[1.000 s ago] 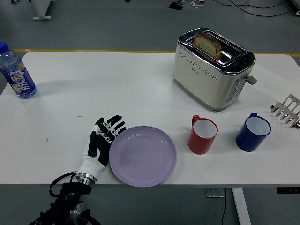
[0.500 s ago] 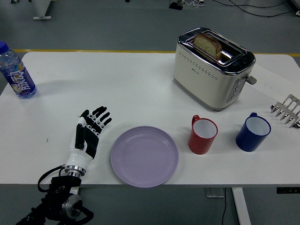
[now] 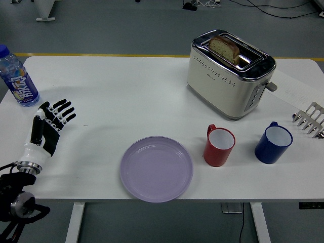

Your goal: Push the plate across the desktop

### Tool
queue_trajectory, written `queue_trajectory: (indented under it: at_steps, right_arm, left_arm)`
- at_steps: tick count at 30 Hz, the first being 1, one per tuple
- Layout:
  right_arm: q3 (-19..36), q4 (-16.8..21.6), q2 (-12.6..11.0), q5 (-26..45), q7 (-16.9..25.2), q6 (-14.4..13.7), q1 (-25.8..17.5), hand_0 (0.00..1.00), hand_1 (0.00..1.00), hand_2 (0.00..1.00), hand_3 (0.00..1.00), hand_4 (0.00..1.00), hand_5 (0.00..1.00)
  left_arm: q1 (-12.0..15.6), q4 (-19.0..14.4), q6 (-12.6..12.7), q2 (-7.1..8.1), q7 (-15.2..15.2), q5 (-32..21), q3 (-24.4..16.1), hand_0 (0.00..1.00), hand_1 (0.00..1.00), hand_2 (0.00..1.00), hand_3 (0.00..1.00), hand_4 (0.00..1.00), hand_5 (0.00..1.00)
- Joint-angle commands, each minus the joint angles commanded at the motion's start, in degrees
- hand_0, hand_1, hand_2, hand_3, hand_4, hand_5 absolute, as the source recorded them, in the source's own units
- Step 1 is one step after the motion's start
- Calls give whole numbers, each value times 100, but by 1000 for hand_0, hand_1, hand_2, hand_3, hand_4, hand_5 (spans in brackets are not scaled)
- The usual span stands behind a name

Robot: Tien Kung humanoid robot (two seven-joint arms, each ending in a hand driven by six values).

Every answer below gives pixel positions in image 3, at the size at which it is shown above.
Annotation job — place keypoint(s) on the silver metal rack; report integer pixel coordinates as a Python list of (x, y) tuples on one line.
[(310, 119)]

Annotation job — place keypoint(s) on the black floor device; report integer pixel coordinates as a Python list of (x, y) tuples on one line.
[(189, 6)]

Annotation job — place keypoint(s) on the red cup white inside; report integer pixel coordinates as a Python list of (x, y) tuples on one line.
[(219, 146)]

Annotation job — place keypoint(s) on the white paper sheet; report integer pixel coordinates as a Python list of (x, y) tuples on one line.
[(294, 88)]

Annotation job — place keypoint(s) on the purple plastic plate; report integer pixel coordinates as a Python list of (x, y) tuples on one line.
[(156, 169)]

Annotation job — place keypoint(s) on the grey bracket under table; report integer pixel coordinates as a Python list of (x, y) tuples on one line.
[(231, 207)]

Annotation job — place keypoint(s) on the blue cup white inside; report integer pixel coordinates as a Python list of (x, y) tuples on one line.
[(273, 144)]

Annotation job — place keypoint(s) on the bread slice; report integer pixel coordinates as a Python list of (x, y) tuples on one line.
[(224, 48)]

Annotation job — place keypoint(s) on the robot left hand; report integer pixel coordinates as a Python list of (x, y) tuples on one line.
[(48, 129)]

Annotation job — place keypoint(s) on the cream and chrome toaster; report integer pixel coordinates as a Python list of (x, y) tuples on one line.
[(227, 83)]

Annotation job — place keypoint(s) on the white table leg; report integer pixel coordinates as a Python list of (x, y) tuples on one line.
[(260, 222), (74, 222)]

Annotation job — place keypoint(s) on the white furniture foot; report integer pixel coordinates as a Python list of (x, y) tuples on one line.
[(45, 11)]

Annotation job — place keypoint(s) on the black desk control panel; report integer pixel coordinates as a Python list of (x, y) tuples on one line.
[(311, 205)]

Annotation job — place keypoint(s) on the blue labelled drink bottle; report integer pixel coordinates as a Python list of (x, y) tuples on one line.
[(19, 81)]

